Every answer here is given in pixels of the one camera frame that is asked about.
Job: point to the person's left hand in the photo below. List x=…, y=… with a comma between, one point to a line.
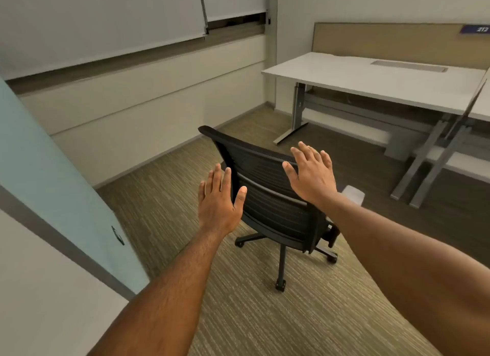
x=218, y=206

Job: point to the person's right hand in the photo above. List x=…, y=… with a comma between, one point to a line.
x=314, y=179

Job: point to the black mesh office chair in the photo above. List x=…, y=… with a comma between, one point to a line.
x=268, y=199

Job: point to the person's right forearm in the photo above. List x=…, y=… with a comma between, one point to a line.
x=413, y=275

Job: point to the person's left forearm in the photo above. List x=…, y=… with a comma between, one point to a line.
x=164, y=310

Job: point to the beige desk partition panel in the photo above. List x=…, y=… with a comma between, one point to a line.
x=383, y=40

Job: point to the wide white roller blind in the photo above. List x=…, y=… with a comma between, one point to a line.
x=95, y=22

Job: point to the blue desk label plate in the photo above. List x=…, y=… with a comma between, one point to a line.
x=476, y=29

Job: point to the black wall switch plate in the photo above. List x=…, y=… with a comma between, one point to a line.
x=118, y=235

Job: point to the grey blind side rail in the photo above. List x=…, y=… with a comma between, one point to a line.
x=203, y=9

